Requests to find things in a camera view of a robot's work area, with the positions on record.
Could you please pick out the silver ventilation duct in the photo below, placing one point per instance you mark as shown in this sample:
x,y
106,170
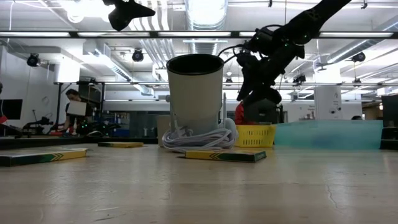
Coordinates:
x,y
205,48

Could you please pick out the red object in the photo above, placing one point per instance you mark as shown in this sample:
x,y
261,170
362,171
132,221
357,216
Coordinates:
x,y
4,119

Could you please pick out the black ceiling spotlight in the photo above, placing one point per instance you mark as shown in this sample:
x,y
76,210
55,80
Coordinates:
x,y
32,59
359,57
137,55

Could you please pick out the yellow green crayon box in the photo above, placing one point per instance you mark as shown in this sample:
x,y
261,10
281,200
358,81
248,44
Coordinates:
x,y
124,144
37,158
230,156

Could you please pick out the yellow plastic basket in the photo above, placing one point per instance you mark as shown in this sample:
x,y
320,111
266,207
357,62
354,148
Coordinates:
x,y
256,137

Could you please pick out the black wall monitor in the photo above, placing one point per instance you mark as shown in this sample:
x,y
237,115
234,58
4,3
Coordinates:
x,y
11,109

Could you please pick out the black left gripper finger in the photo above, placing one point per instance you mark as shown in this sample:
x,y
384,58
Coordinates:
x,y
124,14

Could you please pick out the white panel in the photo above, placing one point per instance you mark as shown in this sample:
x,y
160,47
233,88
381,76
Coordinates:
x,y
76,108

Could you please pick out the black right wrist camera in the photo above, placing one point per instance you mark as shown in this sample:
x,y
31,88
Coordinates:
x,y
248,60

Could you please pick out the green plastic tray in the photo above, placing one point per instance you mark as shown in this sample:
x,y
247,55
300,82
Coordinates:
x,y
329,133

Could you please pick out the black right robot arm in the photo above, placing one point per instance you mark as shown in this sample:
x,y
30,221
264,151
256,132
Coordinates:
x,y
317,17

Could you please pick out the white cylindrical cup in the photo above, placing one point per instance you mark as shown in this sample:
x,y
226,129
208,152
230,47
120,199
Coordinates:
x,y
196,99

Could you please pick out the white column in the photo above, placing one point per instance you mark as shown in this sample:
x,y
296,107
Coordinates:
x,y
328,102

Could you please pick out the black ceiling light rail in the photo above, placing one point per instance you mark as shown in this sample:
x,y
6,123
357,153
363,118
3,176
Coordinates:
x,y
74,34

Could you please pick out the black background robot arm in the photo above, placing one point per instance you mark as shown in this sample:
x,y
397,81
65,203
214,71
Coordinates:
x,y
37,126

